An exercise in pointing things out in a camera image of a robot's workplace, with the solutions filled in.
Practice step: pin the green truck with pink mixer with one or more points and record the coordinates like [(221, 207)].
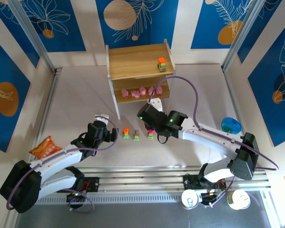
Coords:
[(150, 135)]

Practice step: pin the green truck with striped box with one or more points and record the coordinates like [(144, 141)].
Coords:
[(136, 135)]

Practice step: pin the green truck with orange mixer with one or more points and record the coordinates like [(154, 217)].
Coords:
[(161, 64), (125, 134)]

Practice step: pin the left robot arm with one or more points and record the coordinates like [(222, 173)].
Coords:
[(57, 160)]

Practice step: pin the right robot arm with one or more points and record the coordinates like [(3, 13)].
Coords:
[(208, 138)]

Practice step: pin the orange snack bag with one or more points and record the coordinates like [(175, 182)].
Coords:
[(45, 148)]

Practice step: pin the white drink can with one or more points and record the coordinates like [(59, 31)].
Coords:
[(239, 199), (190, 200)]

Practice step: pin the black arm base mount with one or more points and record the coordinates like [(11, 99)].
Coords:
[(190, 183), (91, 184)]

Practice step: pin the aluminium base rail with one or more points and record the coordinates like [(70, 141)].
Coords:
[(144, 181)]

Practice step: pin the wooden shelf with white frame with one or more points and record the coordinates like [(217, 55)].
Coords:
[(135, 61)]

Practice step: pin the aluminium frame post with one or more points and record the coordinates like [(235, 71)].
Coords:
[(244, 35), (35, 38)]

